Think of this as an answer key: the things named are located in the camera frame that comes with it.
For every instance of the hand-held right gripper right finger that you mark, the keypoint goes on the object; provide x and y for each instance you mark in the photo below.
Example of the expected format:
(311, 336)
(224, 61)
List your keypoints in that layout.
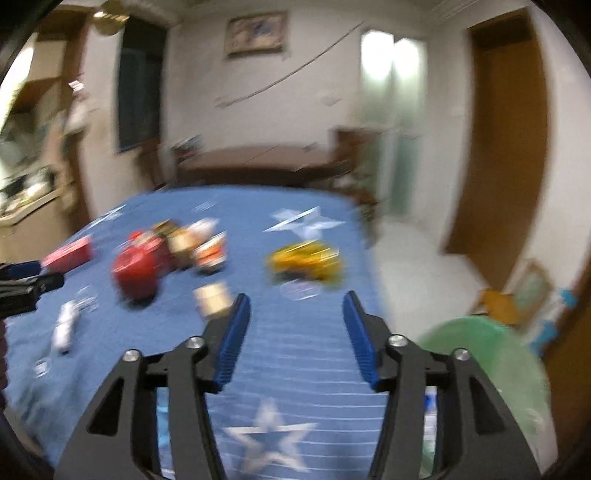
(362, 344)

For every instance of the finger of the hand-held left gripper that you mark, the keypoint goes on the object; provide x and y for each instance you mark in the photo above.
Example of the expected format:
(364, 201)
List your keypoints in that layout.
(48, 282)
(25, 266)

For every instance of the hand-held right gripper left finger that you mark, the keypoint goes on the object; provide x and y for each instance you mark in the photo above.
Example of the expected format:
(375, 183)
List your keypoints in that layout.
(233, 344)

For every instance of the red packet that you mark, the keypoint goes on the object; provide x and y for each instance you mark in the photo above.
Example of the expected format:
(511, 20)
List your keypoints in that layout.
(69, 253)

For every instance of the white wrapper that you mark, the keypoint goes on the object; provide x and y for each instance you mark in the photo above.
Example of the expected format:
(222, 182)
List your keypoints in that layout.
(64, 325)

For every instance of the orange and white packet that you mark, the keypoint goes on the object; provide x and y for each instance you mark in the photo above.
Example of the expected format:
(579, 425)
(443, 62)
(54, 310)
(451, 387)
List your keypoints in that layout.
(210, 254)

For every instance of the bin with green liner bag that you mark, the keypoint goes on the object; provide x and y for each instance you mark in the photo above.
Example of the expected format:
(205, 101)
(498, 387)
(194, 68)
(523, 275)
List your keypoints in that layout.
(485, 369)

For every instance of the small beige box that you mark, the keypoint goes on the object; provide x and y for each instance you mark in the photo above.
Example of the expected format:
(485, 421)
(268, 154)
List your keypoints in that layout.
(211, 300)

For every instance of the blue star-print tablecloth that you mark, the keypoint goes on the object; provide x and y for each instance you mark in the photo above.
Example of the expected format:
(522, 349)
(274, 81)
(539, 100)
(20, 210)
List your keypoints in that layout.
(300, 369)

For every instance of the red apple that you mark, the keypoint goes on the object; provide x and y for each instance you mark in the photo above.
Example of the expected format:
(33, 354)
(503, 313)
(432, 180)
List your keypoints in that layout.
(138, 267)

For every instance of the yellow plastic wrapper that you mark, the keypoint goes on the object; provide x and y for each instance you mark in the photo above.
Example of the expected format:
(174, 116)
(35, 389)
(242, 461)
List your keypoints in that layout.
(304, 263)

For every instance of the kitchen cabinet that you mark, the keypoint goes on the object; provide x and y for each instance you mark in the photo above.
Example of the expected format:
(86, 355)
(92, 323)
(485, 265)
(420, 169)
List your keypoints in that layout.
(41, 138)

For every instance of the dark wooden chair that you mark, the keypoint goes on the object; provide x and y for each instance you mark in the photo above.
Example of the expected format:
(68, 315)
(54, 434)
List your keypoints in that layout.
(152, 166)
(355, 157)

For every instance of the hanging white plastic bag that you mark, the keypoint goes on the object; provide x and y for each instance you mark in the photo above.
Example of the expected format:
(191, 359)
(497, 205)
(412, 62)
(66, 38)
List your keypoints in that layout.
(78, 117)

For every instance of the small light wooden chair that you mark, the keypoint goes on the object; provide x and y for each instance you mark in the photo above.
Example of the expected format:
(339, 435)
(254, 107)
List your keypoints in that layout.
(521, 300)

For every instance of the blue tape strip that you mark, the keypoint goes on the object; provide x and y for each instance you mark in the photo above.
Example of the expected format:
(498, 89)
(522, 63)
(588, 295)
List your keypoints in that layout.
(567, 299)
(542, 339)

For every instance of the dark wooden dining table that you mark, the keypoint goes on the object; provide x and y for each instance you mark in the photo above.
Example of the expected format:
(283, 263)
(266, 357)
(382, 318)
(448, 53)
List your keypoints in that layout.
(258, 164)

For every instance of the snack basket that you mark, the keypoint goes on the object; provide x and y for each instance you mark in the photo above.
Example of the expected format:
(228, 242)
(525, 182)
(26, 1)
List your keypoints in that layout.
(187, 147)

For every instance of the dark window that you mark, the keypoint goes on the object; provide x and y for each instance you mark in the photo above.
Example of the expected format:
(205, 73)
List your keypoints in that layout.
(141, 83)

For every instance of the frosted glass door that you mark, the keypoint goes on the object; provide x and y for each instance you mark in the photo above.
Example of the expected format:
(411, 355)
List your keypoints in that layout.
(392, 115)

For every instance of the brown wooden door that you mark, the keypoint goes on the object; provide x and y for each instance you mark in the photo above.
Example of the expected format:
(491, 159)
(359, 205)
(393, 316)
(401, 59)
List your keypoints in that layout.
(503, 138)

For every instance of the round brass plate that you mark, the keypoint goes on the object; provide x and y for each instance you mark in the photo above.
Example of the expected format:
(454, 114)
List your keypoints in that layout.
(110, 18)

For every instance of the framed wall picture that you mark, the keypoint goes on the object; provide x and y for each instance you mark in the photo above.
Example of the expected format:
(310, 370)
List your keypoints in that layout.
(255, 34)

